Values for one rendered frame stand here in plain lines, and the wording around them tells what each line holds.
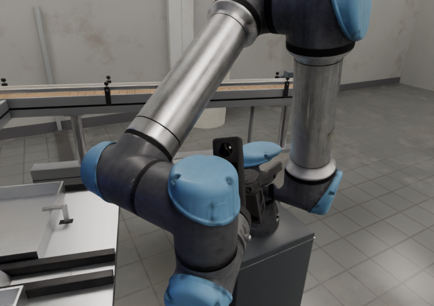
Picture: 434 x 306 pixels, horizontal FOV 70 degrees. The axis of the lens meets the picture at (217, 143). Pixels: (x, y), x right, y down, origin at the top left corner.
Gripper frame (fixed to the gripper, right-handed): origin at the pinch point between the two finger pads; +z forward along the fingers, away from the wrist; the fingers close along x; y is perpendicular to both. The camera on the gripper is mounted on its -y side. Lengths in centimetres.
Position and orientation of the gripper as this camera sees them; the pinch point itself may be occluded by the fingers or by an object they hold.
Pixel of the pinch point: (250, 152)
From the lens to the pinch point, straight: 64.4
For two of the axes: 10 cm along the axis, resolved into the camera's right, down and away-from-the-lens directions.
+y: 2.0, 9.0, 3.9
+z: 2.9, -4.3, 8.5
